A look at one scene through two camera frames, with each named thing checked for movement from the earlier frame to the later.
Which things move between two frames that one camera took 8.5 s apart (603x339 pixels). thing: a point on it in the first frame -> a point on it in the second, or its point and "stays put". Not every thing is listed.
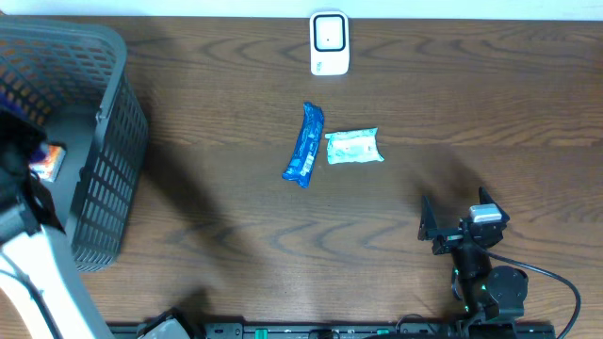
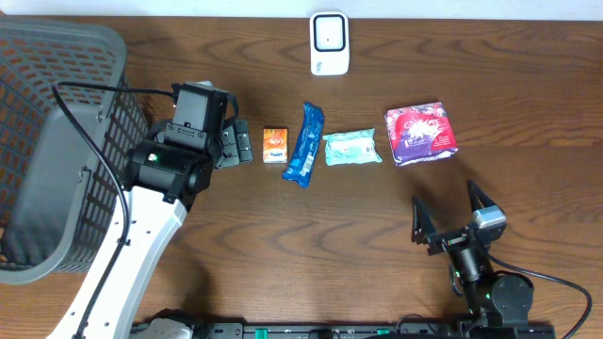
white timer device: [330, 43] stays put
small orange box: [47, 161] -> [275, 145]
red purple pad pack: [8, 103] -> [420, 133]
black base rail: [347, 330] stays put
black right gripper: [429, 231] -> [425, 226]
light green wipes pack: [352, 146] stays put
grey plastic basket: [71, 76] stays put
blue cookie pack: [301, 159] stays put
